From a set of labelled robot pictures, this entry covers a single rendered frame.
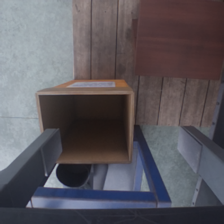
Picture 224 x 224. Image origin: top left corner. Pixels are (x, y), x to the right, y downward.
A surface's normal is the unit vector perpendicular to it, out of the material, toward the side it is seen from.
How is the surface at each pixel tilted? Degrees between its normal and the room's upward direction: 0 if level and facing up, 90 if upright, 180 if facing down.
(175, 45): 0
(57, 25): 0
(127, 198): 90
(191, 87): 0
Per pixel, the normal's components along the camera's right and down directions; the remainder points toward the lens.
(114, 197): 0.04, -0.96
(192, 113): -0.01, 0.29
